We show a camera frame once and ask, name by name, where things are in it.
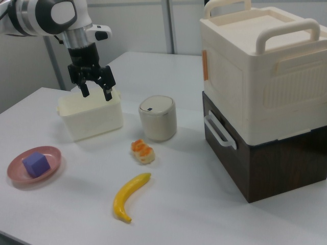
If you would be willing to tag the yellow toy banana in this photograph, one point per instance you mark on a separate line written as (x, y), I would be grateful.
(127, 191)

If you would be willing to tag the pink plate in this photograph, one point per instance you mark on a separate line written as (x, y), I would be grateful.
(52, 159)

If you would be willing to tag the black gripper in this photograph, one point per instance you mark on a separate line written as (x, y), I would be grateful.
(83, 60)

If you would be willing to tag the toy bread with orange glaze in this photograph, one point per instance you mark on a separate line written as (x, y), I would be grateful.
(143, 151)

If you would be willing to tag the small beige lidded trash can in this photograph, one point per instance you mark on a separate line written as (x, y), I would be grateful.
(158, 120)

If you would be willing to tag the white oven appliance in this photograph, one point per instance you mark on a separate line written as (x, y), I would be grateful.
(276, 173)

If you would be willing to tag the blue square sponge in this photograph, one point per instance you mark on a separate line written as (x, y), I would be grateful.
(35, 164)

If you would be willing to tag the dark metal frame post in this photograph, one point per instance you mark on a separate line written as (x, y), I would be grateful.
(172, 25)

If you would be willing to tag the white open plastic bin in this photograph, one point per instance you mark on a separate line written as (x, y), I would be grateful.
(92, 120)

